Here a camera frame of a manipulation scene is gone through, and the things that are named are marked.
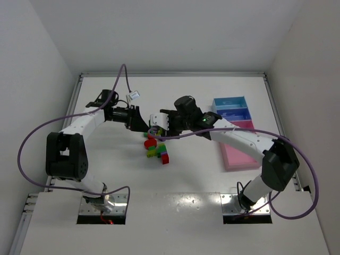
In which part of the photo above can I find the green purple lego stack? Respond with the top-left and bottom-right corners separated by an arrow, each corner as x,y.
156,143 -> 167,158

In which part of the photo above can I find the red square lego brick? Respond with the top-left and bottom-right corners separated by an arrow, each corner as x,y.
161,154 -> 169,165

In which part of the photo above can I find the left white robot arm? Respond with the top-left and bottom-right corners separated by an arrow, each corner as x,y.
46,89 -> 149,214

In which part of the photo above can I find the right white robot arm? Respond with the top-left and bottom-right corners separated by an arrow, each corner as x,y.
160,96 -> 300,213

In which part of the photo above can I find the red round lego lower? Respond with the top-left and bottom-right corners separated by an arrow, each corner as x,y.
144,139 -> 157,149

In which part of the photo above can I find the yellow-green lego brick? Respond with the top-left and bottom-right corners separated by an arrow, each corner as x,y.
147,149 -> 157,158

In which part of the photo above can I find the light blue container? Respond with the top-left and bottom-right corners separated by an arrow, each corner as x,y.
211,97 -> 248,112

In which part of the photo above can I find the small pink container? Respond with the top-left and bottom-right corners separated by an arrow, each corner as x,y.
230,120 -> 254,130

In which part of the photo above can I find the large pink container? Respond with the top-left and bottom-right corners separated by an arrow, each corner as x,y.
219,143 -> 260,172

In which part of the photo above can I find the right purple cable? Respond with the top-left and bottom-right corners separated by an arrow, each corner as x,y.
147,126 -> 319,220

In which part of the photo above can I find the purple cable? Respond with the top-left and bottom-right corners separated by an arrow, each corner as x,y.
17,64 -> 131,210
147,126 -> 319,220

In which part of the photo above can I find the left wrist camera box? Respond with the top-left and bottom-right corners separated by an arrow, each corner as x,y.
128,91 -> 140,100

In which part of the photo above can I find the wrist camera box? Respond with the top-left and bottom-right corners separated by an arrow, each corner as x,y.
128,91 -> 140,100
149,113 -> 169,131

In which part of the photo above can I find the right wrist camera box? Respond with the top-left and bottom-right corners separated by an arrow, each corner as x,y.
149,113 -> 169,131

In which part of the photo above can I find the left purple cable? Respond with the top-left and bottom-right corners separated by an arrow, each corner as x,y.
17,64 -> 131,210

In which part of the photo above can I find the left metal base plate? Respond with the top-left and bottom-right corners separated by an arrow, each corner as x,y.
79,193 -> 128,216

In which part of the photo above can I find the metal base plate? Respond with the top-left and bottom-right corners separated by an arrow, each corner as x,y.
79,193 -> 128,216
220,193 -> 271,215

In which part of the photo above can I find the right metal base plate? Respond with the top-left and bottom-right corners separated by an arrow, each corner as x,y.
220,193 -> 271,215

